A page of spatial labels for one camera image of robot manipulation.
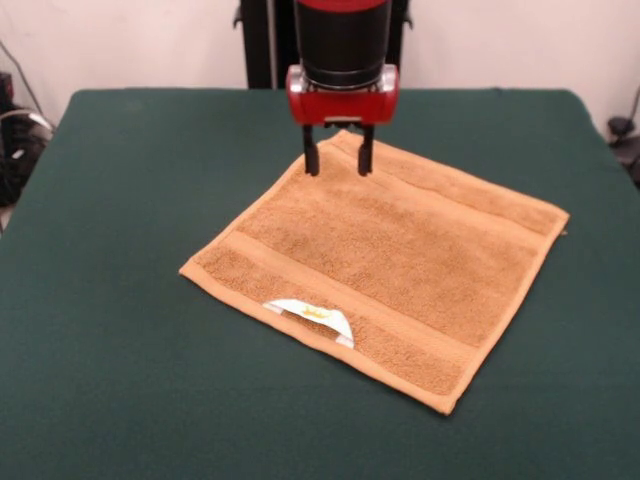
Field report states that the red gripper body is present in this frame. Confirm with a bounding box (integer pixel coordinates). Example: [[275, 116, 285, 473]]
[[285, 63, 401, 127]]

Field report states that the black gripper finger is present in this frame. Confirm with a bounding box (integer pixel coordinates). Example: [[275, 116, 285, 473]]
[[301, 123, 321, 178], [355, 122, 376, 178]]

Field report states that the orange terry towel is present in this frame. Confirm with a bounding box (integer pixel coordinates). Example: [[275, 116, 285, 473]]
[[178, 129, 571, 416]]

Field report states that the dark green table cloth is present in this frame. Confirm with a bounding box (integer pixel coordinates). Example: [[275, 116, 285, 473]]
[[0, 87, 640, 480]]

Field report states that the black equipment with cables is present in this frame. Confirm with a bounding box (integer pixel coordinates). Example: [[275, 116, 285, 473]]
[[0, 69, 55, 207]]

